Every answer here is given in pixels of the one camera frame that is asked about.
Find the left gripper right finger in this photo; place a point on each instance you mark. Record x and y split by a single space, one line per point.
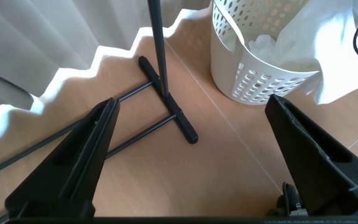
328 174

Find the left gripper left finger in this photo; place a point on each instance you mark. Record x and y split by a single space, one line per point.
70 174

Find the white garment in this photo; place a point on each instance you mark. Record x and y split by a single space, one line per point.
331 37

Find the white laundry basket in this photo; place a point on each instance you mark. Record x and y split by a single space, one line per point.
225 74

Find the black clothes rack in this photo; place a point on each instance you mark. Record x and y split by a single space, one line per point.
160 46

